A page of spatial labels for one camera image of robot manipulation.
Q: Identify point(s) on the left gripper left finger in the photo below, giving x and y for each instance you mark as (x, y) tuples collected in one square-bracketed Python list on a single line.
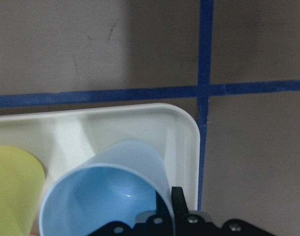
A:
[(157, 222)]

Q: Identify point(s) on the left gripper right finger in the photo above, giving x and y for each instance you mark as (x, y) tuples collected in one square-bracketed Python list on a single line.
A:
[(187, 222)]

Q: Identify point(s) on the light blue plastic cup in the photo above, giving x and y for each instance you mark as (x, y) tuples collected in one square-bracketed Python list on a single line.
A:
[(115, 185)]

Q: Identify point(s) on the yellow plastic cup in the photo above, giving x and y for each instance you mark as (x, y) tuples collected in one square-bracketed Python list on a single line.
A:
[(21, 182)]

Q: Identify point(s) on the cream plastic tray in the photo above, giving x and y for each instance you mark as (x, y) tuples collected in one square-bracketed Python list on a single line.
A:
[(62, 141)]

